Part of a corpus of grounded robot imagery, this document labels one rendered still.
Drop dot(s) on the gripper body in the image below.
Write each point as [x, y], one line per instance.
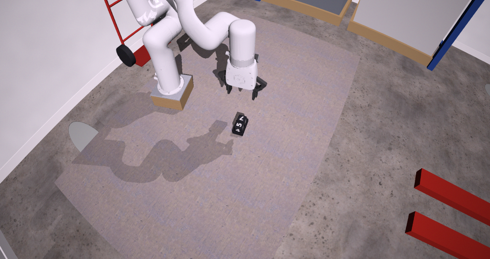
[242, 77]

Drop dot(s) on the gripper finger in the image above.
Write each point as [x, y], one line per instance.
[221, 74]
[258, 87]

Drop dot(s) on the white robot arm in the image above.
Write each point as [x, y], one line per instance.
[209, 36]

